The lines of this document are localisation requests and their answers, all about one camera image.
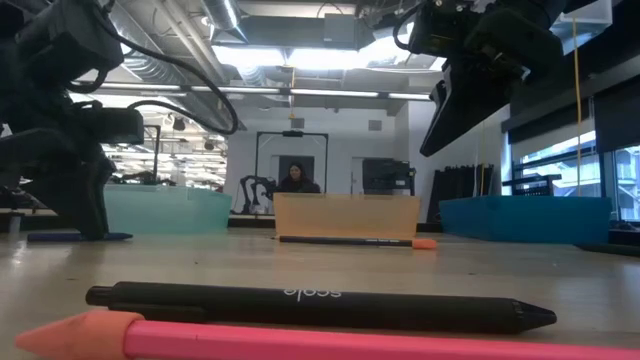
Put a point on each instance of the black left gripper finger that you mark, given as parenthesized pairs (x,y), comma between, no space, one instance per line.
(85,210)

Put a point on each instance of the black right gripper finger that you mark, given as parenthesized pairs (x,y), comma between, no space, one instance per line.
(438,102)
(470,110)

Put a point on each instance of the blue crayon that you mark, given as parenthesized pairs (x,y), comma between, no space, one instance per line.
(50,237)

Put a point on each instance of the navy pencil orange eraser cap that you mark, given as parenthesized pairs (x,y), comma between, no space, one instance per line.
(350,241)

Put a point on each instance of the black pen white scale print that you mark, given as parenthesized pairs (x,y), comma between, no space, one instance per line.
(325,307)

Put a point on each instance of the pink pencil with eraser cap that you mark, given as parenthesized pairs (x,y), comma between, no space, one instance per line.
(300,345)

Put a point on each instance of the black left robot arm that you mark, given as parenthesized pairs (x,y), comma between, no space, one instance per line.
(60,40)

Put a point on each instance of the black background robot arm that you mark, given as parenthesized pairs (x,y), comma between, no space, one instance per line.
(250,192)

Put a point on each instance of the black folded panels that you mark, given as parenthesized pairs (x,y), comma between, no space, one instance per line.
(460,182)

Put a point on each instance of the translucent teal plastic bin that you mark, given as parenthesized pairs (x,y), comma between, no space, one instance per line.
(170,210)

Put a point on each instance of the black equipment cabinet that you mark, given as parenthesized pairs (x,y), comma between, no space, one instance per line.
(387,175)

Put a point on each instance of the black metal rack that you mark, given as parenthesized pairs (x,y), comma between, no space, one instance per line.
(530,180)

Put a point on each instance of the long ceiling light bar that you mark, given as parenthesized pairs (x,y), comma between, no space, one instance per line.
(325,92)

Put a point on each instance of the black window blind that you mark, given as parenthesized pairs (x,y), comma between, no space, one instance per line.
(615,120)

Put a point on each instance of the blue plastic bin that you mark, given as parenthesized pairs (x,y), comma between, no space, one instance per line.
(525,220)

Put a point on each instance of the translucent orange plastic bin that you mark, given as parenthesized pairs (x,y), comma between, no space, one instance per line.
(345,215)

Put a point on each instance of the person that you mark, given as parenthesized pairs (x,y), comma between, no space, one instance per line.
(298,185)

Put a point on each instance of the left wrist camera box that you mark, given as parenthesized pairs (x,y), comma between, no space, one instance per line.
(115,126)

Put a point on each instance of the silver rectangular air duct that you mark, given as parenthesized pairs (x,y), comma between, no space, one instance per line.
(590,25)

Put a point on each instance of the black background rig frame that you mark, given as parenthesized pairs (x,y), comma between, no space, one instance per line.
(292,133)
(157,150)

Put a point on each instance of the silver corrugated ventilation duct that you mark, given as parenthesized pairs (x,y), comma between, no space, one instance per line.
(145,70)

